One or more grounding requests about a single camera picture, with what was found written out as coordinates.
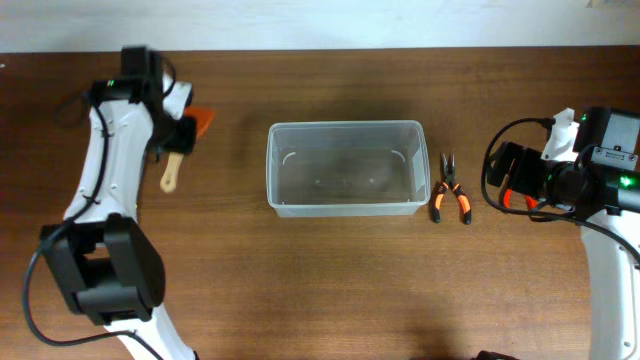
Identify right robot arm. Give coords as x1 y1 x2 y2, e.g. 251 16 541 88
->
481 107 639 359

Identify clear plastic container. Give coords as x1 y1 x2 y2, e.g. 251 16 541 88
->
265 120 431 218

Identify orange black needle-nose pliers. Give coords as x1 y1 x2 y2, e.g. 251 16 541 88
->
431 152 473 226

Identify dark object at edge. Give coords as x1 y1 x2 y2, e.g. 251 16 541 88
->
472 350 519 360

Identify orange scraper wooden handle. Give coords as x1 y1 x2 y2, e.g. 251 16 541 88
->
160 106 215 193

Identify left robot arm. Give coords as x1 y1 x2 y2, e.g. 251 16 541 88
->
28 46 198 359

